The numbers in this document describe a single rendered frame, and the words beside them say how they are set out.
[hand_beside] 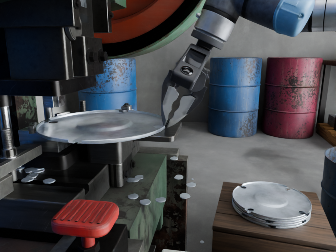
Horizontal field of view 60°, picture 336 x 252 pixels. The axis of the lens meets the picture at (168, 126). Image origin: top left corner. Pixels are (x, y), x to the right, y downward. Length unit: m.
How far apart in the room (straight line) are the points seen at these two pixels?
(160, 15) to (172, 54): 3.00
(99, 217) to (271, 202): 0.91
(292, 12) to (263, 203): 0.78
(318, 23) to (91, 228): 0.58
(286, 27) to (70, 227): 0.47
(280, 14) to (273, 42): 3.40
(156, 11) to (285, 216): 0.82
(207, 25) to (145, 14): 0.41
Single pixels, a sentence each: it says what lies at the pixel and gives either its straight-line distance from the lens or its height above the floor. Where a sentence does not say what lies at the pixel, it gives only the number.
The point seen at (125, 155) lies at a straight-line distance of 0.67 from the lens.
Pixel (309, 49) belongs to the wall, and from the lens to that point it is 4.08.
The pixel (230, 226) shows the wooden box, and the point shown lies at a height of 0.35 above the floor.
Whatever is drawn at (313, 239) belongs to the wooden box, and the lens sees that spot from 1.13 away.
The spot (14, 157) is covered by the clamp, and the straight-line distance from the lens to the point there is 0.61.
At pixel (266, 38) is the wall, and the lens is 3.97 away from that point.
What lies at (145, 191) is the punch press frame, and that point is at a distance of 0.66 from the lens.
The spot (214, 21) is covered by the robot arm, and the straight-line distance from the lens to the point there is 0.61.
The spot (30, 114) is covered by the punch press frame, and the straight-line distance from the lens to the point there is 0.97.
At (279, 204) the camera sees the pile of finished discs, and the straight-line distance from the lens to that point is 1.20.
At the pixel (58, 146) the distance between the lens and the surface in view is 0.67.
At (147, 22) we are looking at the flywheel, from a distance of 0.98.
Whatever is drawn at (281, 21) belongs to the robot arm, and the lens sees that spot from 0.59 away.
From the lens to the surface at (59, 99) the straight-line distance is 0.71.
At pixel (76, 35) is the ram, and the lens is 0.64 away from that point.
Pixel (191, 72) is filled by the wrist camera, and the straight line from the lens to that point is 0.54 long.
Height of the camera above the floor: 0.95
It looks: 14 degrees down
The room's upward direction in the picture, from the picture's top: straight up
